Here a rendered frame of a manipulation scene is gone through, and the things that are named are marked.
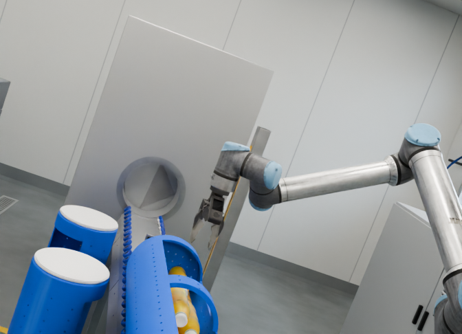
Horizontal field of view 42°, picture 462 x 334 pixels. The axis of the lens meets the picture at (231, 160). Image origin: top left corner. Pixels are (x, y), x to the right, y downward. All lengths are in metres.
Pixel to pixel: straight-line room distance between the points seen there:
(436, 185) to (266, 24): 4.76
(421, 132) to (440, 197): 0.26
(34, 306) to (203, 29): 4.76
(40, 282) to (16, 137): 4.77
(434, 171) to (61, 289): 1.32
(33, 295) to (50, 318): 0.10
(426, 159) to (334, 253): 5.02
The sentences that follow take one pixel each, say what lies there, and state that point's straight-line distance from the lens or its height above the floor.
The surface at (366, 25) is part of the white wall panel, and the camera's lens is 6.82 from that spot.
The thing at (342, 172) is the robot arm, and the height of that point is 1.69.
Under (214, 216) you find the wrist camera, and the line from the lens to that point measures 1.99.
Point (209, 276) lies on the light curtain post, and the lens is 2.97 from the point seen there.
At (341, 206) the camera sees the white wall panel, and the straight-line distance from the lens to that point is 6.93.
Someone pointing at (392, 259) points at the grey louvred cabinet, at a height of 1.09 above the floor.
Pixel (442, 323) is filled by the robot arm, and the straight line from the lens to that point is 1.99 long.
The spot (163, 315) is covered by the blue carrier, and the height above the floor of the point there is 1.21.
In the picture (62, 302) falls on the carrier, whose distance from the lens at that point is 2.18.
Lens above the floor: 1.86
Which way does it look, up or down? 7 degrees down
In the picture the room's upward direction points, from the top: 21 degrees clockwise
